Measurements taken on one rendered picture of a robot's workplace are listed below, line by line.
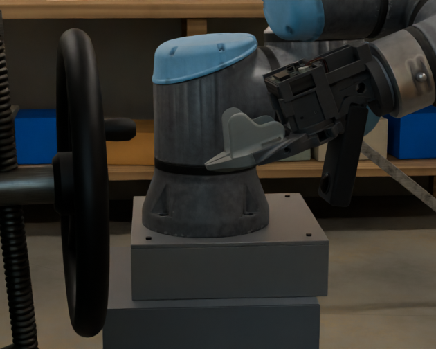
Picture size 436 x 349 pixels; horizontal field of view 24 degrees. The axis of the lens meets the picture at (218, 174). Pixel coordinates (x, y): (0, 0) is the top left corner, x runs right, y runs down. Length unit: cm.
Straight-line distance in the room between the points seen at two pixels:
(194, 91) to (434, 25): 40
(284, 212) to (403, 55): 51
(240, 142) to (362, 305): 199
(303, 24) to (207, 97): 29
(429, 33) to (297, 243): 42
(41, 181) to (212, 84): 50
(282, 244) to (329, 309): 160
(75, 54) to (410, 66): 39
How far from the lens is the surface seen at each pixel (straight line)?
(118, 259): 160
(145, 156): 374
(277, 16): 118
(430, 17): 116
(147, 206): 147
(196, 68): 139
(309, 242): 141
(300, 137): 107
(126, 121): 106
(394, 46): 111
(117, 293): 145
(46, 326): 289
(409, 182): 295
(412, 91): 110
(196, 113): 140
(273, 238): 142
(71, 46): 89
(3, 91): 94
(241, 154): 108
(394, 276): 332
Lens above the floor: 102
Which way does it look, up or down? 12 degrees down
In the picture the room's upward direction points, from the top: straight up
